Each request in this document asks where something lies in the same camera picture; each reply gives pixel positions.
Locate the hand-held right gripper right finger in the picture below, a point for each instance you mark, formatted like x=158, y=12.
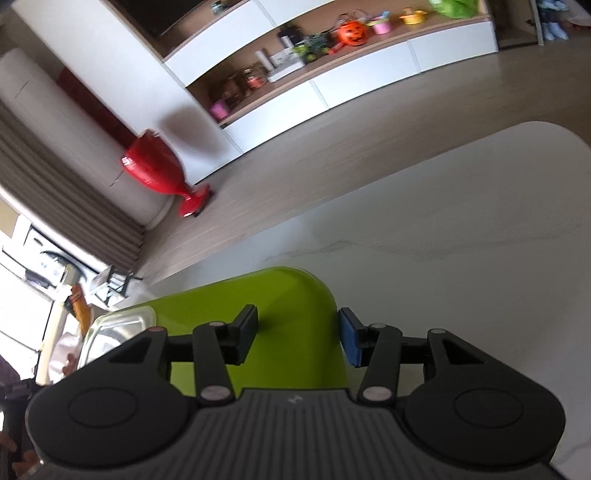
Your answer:
x=350, y=339

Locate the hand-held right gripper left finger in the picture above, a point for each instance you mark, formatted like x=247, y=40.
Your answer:
x=244, y=334

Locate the lime green tray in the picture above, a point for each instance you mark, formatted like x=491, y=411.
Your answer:
x=286, y=323

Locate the white desktop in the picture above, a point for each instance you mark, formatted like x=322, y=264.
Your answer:
x=461, y=254

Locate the clear glass container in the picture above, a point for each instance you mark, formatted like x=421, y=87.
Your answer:
x=115, y=328

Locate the orange packet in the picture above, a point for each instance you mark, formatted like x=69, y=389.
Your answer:
x=81, y=307

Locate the red goblet-shaped stool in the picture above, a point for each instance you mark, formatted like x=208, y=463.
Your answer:
x=152, y=161

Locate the pink flower pot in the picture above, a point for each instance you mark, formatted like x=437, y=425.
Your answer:
x=219, y=110

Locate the brown curtain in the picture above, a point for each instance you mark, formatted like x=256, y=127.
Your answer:
x=60, y=198

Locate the glass jar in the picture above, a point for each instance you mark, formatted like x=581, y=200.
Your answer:
x=255, y=79

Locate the white flat box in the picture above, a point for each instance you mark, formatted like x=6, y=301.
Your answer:
x=286, y=67

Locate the green toy tractor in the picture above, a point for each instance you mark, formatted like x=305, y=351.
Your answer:
x=313, y=47

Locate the orange pumpkin bucket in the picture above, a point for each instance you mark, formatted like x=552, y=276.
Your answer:
x=352, y=33

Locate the pink toy bucket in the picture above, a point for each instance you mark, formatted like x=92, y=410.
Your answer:
x=382, y=25

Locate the yellow bowl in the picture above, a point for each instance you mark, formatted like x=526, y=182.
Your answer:
x=413, y=17

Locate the green bag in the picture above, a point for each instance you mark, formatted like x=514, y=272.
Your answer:
x=455, y=7

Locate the white wooden wall cabinet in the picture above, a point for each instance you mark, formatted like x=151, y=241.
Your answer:
x=369, y=78

